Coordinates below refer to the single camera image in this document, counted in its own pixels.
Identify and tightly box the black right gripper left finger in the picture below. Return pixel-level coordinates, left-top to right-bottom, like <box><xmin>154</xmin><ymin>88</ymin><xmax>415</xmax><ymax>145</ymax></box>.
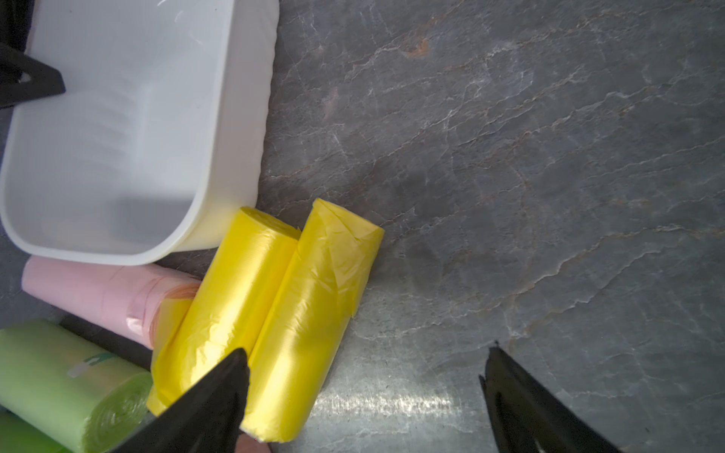
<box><xmin>114</xmin><ymin>348</ymin><xmax>250</xmax><ymax>452</ymax></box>

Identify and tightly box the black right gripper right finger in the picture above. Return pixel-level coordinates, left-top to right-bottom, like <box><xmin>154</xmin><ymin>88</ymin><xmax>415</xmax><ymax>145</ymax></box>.
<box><xmin>479</xmin><ymin>345</ymin><xmax>619</xmax><ymax>453</ymax></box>

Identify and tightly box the yellow trash bag roll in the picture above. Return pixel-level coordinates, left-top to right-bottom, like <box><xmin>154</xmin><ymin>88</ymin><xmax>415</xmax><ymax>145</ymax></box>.
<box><xmin>147</xmin><ymin>208</ymin><xmax>300</xmax><ymax>415</ymax></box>
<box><xmin>241</xmin><ymin>198</ymin><xmax>384</xmax><ymax>443</ymax></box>

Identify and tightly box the pink trash bag roll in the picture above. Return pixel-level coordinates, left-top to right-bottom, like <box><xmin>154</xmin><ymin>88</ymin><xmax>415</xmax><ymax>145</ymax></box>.
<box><xmin>22</xmin><ymin>256</ymin><xmax>201</xmax><ymax>349</ymax></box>

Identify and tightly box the green trash bag roll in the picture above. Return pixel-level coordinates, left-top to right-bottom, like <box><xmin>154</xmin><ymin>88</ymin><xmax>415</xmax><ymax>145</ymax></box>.
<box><xmin>0</xmin><ymin>413</ymin><xmax>69</xmax><ymax>453</ymax></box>
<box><xmin>1</xmin><ymin>320</ymin><xmax>152</xmax><ymax>452</ymax></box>

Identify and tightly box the white plastic storage box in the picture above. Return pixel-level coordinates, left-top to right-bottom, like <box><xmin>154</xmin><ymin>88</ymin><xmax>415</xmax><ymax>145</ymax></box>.
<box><xmin>1</xmin><ymin>1</ymin><xmax>279</xmax><ymax>265</ymax></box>

